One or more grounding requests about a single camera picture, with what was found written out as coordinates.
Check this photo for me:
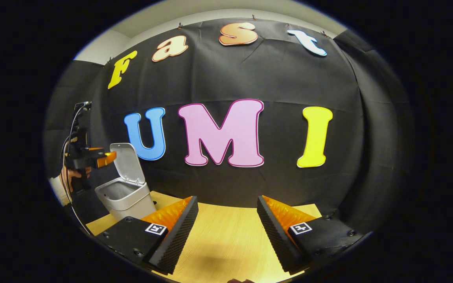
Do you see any wooden desktop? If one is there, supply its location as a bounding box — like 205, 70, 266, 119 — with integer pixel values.
86, 191, 323, 283

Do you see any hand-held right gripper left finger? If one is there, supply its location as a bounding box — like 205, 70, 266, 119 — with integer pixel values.
95, 196, 199, 276

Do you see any black backdrop cloth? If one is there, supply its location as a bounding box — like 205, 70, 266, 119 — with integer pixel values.
44, 18, 416, 236

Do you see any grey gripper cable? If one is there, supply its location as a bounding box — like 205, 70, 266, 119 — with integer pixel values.
61, 103, 93, 236

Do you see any white desktop garbage bin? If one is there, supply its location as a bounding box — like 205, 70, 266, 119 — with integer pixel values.
95, 143, 157, 221

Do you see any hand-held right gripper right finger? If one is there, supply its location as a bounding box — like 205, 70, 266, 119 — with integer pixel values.
256, 195, 365, 275

